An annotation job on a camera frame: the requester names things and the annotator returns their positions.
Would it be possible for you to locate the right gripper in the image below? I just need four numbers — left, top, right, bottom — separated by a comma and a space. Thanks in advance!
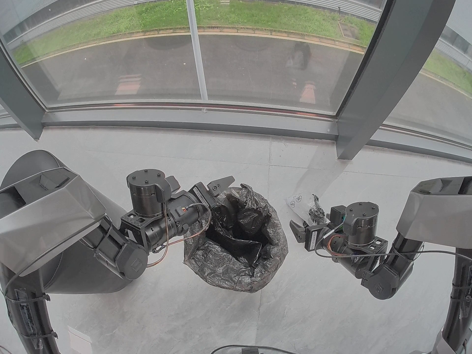
289, 219, 350, 264

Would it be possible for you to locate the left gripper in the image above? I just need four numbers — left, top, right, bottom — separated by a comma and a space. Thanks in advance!
146, 176, 236, 252

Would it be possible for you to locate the black plastic bag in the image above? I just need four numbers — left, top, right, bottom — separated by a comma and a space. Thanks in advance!
183, 184, 289, 294

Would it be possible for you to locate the crumpled black plastic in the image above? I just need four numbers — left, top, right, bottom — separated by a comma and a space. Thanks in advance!
305, 194, 329, 225

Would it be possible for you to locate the clear printed wrapper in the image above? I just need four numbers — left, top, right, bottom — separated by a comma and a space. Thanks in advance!
285, 193, 308, 221

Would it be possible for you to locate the window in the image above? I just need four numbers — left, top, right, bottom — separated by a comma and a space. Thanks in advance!
0, 0, 472, 161

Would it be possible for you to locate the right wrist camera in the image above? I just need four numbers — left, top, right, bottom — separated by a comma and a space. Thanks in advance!
329, 205, 348, 232

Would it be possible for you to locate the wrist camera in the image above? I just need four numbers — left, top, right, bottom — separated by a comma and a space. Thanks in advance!
157, 175, 182, 203
329, 205, 348, 232

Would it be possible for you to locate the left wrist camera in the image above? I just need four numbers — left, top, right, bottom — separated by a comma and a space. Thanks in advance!
157, 175, 182, 203

